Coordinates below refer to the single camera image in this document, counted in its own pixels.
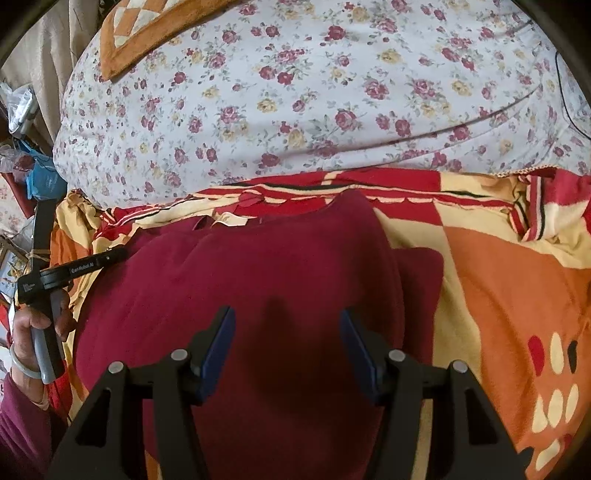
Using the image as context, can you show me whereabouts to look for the black upright post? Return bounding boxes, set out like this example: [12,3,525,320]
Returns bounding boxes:
[33,198,57,274]

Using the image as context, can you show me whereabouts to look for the floral bed sheet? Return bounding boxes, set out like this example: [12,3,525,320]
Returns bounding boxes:
[0,173,35,236]

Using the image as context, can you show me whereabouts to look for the clear plastic bags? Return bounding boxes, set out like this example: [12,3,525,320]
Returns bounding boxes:
[0,78,40,137]

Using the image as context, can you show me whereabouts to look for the blue plastic bag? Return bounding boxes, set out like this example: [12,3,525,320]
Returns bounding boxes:
[21,138,68,199]

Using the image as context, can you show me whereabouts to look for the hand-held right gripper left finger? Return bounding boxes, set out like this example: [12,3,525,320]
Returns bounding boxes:
[46,305,237,480]

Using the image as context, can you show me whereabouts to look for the maroon fleece garment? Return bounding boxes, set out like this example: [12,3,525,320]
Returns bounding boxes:
[69,189,446,480]

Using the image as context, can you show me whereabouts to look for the person's left forearm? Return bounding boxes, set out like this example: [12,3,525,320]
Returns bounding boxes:
[0,364,70,480]

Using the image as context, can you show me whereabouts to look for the person's left hand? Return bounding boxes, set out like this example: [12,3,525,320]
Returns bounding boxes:
[9,290,73,360]

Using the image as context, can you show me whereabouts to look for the floral quilt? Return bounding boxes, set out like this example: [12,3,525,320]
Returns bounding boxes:
[52,0,591,208]

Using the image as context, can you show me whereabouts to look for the pale bangle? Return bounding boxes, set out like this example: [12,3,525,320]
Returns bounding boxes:
[8,344,47,380]

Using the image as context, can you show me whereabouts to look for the black cable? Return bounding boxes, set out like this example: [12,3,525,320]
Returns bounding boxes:
[554,48,591,141]

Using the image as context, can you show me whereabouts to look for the beige curtain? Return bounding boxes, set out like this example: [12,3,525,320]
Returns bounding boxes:
[9,0,116,153]

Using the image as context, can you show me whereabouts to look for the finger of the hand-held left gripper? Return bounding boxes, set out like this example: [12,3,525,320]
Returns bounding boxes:
[105,246,131,268]

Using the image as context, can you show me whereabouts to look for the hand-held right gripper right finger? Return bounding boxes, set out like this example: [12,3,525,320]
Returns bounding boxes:
[339,308,527,480]

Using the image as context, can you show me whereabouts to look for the red orange printed blanket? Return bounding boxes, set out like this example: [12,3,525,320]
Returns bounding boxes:
[44,167,591,480]

